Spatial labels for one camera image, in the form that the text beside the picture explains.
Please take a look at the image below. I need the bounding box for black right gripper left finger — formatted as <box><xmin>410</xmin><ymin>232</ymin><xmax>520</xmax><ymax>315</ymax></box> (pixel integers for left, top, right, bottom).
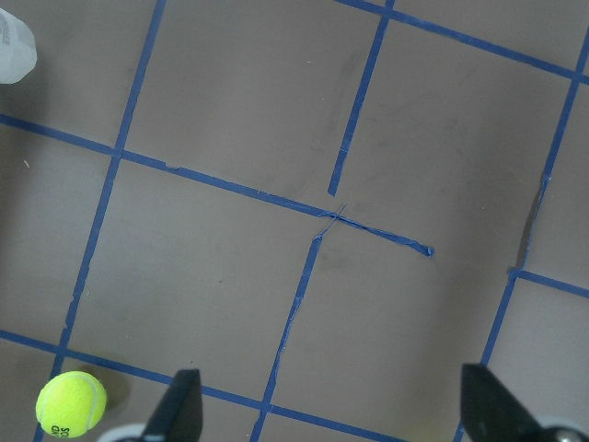
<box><xmin>98</xmin><ymin>368</ymin><xmax>204</xmax><ymax>442</ymax></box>

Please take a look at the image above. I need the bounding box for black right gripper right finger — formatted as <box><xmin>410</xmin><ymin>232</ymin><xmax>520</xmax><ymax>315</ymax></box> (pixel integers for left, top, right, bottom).
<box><xmin>460</xmin><ymin>364</ymin><xmax>588</xmax><ymax>442</ymax></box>

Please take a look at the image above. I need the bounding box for white blue tennis ball can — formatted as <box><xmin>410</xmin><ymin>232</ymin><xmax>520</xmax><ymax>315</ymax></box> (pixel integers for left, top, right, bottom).
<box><xmin>1</xmin><ymin>9</ymin><xmax>38</xmax><ymax>85</ymax></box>

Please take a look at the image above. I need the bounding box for tennis ball near front edge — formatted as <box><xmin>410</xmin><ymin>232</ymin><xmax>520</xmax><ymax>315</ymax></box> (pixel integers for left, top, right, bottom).
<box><xmin>35</xmin><ymin>371</ymin><xmax>107</xmax><ymax>438</ymax></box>

